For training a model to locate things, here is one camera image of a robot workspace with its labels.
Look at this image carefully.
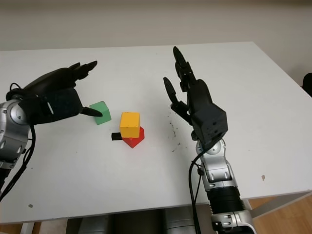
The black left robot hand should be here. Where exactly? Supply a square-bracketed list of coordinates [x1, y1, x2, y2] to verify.
[23, 60, 103, 117]

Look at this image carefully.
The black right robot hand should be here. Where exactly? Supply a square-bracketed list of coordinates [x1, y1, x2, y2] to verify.
[162, 46, 216, 125]

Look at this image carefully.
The green wooden block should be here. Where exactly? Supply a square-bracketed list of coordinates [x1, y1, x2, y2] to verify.
[89, 100, 112, 125]

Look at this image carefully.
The yellow wooden block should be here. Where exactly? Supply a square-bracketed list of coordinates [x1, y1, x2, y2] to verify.
[119, 112, 141, 137]

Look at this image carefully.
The red wooden block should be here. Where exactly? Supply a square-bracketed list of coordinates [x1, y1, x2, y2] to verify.
[123, 126, 145, 149]

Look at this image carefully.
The black rounded object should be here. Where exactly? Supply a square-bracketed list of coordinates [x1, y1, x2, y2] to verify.
[303, 74, 312, 97]

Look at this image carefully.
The grey right robot thigh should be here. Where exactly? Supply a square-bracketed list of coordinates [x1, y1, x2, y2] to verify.
[162, 208, 195, 234]

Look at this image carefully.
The grey robot thigh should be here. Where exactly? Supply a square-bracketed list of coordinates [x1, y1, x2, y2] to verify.
[78, 214, 110, 234]
[162, 208, 195, 234]

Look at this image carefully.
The white table leg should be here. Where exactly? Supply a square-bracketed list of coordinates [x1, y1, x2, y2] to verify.
[243, 192, 312, 220]
[20, 223, 35, 234]

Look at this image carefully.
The grey left robot thigh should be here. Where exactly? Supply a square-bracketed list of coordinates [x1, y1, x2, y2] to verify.
[78, 214, 110, 234]

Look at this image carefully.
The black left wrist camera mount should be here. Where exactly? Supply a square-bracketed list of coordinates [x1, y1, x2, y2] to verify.
[19, 87, 83, 125]

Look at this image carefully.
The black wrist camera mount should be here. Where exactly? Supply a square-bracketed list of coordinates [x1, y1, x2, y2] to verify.
[191, 101, 229, 150]
[19, 87, 83, 125]

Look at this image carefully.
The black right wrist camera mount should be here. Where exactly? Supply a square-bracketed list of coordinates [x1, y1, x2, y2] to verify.
[191, 101, 229, 150]

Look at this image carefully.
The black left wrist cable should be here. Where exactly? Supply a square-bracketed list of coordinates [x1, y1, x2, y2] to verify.
[0, 82, 37, 201]

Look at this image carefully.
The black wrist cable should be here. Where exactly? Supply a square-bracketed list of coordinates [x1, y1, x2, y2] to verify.
[0, 82, 37, 201]
[188, 148, 213, 234]

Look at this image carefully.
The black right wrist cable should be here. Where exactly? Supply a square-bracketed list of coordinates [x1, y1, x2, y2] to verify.
[188, 148, 213, 234]

